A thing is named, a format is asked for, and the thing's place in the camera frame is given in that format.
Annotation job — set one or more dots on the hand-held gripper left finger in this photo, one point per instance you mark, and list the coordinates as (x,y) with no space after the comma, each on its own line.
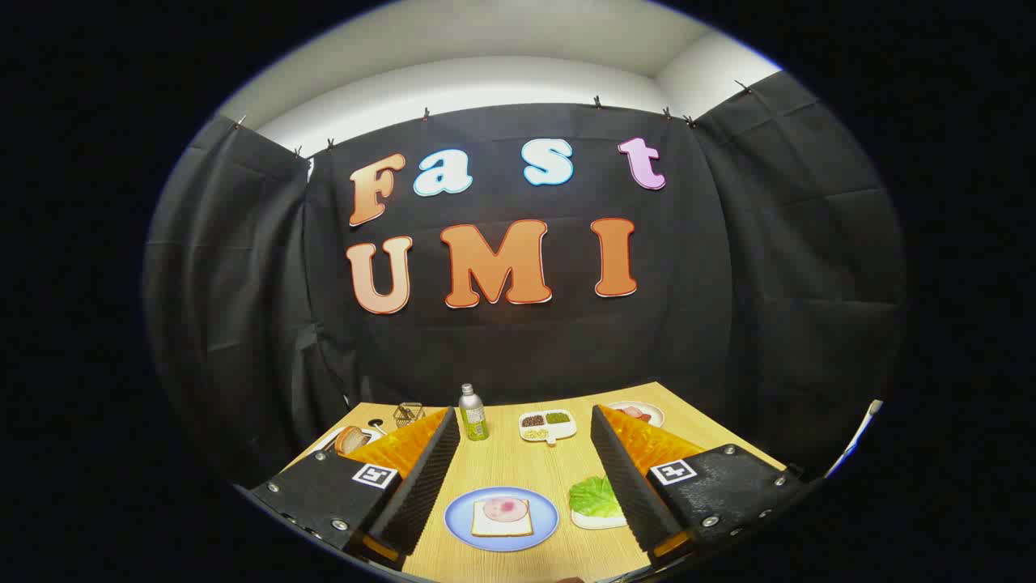
(421,494)

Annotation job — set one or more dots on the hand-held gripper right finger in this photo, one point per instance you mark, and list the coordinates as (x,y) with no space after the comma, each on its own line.
(627,486)

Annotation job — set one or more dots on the green lettuce leaf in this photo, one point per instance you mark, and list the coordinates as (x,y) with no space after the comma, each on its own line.
(591,495)

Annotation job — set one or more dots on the brown crust toast slice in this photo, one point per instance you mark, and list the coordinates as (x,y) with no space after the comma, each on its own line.
(351,440)

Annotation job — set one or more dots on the white square plate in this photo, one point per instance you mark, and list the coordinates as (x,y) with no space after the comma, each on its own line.
(595,523)

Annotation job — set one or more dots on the blue round plate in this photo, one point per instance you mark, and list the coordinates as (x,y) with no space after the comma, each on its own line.
(461,522)

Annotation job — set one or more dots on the white toaster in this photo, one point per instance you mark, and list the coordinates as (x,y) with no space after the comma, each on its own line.
(377,434)

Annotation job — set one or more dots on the white oval plate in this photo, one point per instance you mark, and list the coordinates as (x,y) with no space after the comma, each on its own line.
(655,417)

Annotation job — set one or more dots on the pink ham slice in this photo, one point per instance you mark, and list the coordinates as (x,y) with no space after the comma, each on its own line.
(503,508)

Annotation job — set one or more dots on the green label metal bottle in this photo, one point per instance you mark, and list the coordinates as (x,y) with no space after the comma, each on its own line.
(473,421)

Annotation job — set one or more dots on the white sandwich bread slice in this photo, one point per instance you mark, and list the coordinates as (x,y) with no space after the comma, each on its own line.
(506,528)

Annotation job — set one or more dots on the white divided dish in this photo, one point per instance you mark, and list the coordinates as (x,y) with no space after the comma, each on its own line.
(550,430)

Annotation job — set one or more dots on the black backdrop cloth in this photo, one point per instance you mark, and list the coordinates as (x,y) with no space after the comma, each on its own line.
(526,348)

